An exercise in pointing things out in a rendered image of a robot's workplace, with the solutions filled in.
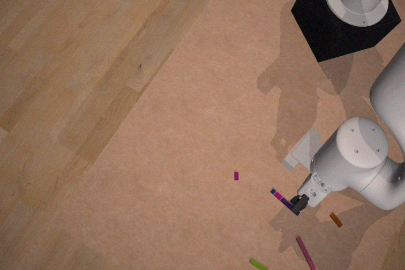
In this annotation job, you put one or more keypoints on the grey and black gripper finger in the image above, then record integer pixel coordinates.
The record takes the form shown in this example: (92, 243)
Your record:
(299, 204)

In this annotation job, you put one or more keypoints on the orange-brown rectangular bar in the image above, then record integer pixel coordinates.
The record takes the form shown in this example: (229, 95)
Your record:
(336, 220)

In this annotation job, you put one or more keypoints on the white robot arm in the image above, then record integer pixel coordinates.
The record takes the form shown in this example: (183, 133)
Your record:
(355, 155)

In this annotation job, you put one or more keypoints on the lime green rod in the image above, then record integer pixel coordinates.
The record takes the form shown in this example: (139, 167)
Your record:
(261, 267)

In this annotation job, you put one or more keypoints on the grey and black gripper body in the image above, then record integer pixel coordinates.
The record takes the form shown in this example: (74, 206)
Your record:
(311, 188)

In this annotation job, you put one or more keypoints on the purple rod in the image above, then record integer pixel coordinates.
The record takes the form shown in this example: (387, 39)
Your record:
(285, 202)

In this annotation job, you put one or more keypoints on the pink rod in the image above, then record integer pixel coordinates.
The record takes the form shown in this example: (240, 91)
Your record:
(306, 255)

